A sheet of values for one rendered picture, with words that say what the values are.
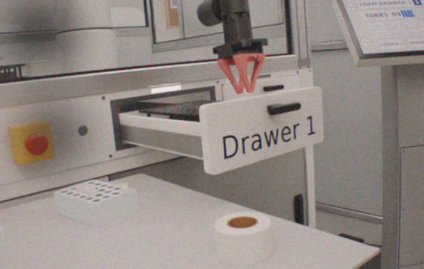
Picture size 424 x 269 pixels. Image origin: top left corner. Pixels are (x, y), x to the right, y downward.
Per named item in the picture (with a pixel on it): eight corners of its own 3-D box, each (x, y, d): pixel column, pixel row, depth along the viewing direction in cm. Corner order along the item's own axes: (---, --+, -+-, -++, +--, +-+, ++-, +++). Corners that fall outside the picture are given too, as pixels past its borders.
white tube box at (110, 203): (138, 210, 69) (136, 188, 68) (98, 227, 62) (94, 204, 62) (95, 198, 77) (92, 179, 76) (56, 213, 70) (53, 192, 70)
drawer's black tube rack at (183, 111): (268, 132, 86) (266, 101, 85) (201, 150, 76) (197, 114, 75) (204, 125, 104) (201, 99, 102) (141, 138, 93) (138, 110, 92)
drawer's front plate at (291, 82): (300, 111, 127) (298, 75, 125) (229, 126, 109) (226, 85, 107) (296, 111, 128) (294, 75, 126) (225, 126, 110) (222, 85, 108)
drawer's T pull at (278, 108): (301, 109, 72) (301, 101, 72) (272, 116, 67) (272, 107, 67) (286, 108, 75) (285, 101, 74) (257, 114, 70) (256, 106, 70)
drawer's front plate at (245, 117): (324, 141, 83) (321, 86, 81) (211, 176, 65) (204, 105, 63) (316, 140, 84) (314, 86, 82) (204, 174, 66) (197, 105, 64)
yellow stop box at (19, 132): (56, 158, 77) (51, 120, 76) (18, 166, 73) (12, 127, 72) (48, 154, 81) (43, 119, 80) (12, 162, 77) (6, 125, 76)
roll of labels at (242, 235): (276, 262, 47) (275, 231, 47) (216, 268, 47) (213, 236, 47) (269, 237, 54) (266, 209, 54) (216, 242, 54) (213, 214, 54)
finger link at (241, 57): (244, 93, 78) (238, 43, 77) (221, 95, 83) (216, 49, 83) (270, 90, 82) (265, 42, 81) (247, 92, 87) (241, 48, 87)
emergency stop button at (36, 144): (51, 153, 74) (47, 132, 74) (29, 157, 72) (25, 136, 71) (45, 151, 77) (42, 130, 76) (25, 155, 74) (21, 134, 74)
